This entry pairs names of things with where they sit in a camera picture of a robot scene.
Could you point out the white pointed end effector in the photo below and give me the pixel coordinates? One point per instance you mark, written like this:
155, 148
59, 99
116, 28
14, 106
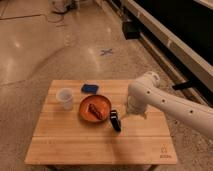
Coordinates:
123, 116

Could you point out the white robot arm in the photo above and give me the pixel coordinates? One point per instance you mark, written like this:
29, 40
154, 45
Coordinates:
145, 91

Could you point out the orange plate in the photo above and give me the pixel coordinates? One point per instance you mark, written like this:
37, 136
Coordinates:
101, 102

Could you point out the brown food piece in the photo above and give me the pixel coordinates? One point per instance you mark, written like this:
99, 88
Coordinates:
95, 111

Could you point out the wooden table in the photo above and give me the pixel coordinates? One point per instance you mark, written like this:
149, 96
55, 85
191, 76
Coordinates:
62, 137

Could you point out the blue sponge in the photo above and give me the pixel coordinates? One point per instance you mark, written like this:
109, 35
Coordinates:
90, 88

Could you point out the black box on floor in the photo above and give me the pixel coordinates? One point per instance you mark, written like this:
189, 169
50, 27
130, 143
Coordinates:
130, 31

